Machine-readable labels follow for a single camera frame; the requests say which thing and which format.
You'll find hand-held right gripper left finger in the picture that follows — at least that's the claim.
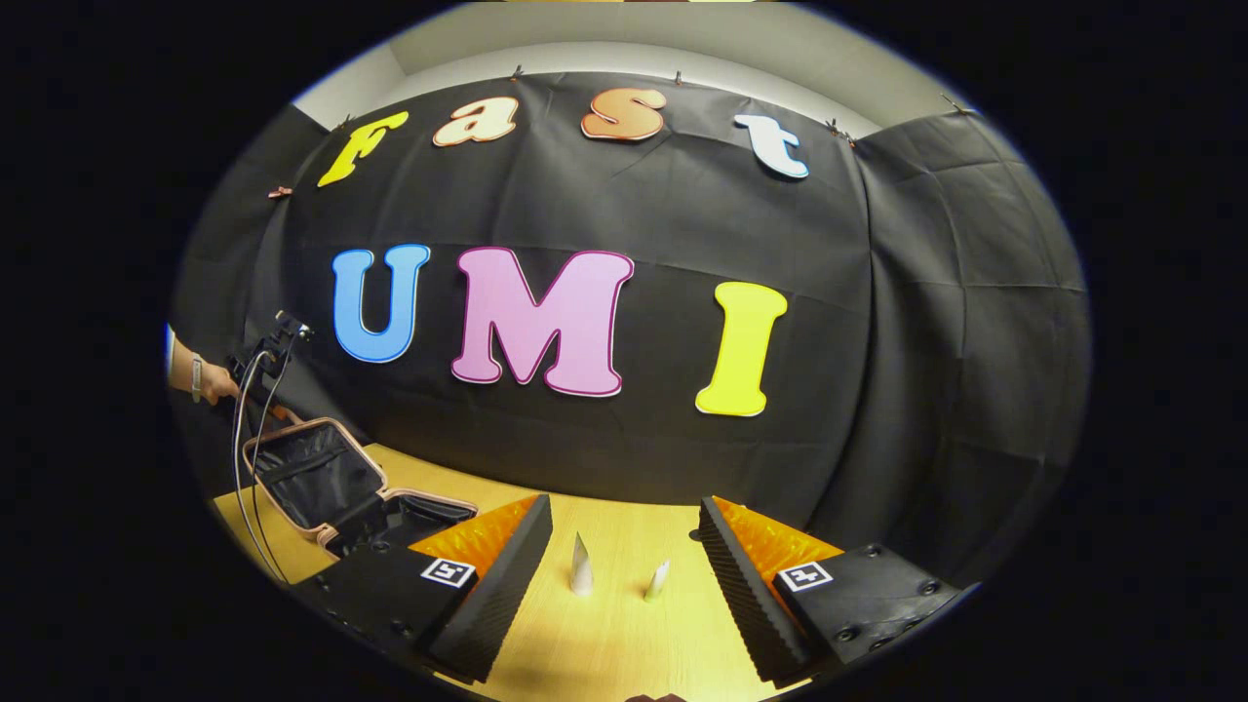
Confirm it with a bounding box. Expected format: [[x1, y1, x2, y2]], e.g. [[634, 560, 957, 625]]
[[292, 493, 554, 684]]

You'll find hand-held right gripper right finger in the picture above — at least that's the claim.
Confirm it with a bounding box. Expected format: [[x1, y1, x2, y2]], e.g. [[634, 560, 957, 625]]
[[698, 495, 981, 684]]

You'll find pink suitcase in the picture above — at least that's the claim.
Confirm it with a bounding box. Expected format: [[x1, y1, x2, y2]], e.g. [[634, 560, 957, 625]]
[[242, 416, 480, 559]]

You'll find black cable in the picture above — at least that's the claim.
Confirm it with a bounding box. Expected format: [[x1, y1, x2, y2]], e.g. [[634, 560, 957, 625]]
[[250, 336, 293, 576]]

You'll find grey cable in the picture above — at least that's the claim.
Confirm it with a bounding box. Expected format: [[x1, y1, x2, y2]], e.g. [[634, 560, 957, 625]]
[[231, 349, 290, 586]]

